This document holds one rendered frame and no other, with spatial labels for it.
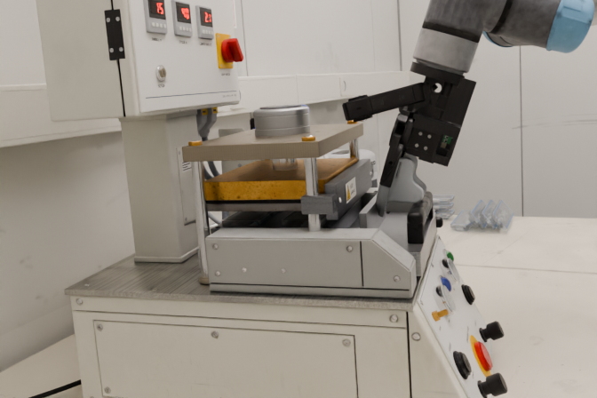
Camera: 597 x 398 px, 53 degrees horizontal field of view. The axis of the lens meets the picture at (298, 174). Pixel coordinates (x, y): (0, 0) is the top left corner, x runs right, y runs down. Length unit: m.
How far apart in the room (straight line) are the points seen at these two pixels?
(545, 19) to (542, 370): 0.49
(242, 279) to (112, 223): 0.60
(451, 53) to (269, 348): 0.42
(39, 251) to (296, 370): 0.59
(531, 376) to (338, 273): 0.36
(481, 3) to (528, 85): 2.42
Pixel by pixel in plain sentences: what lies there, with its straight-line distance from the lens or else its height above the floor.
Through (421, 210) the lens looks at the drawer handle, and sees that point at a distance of 0.78.
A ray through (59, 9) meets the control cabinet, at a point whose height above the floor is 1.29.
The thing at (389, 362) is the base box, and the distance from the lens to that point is 0.73.
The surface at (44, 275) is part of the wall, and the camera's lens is 1.20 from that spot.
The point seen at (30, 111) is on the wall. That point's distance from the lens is 1.10.
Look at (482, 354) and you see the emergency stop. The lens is 0.88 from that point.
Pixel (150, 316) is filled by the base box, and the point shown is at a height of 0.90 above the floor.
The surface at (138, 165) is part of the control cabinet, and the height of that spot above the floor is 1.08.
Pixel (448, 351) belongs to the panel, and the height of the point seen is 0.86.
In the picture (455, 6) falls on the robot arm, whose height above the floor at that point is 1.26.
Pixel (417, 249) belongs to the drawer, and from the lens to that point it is 0.75.
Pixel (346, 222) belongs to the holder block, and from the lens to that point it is 0.86.
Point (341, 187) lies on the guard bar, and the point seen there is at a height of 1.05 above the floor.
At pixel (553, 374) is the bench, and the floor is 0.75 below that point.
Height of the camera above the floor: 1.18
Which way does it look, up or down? 8 degrees down
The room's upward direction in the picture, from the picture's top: 4 degrees counter-clockwise
